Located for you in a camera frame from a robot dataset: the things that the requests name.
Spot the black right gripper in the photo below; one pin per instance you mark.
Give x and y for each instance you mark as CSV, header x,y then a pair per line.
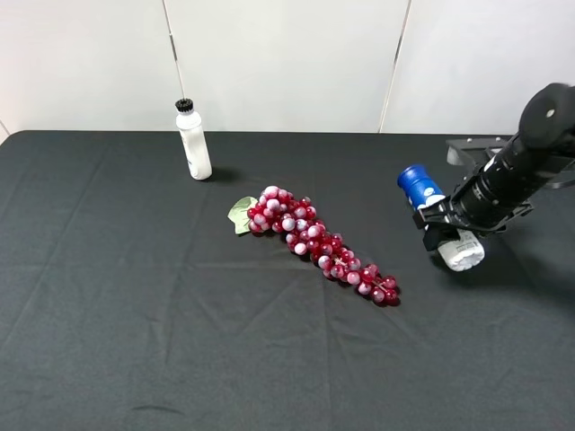
x,y
443,215

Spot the blue white yogurt bottle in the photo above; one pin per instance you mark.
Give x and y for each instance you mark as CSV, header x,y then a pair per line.
x,y
459,248

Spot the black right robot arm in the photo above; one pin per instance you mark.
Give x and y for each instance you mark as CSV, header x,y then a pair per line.
x,y
498,191

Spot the red artificial grape bunch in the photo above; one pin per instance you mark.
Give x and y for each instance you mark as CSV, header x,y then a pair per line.
x,y
278,211

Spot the white bottle black cap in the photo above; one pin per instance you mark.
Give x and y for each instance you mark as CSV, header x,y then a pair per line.
x,y
189,124

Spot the black tablecloth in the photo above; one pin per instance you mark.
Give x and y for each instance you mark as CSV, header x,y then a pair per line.
x,y
129,303

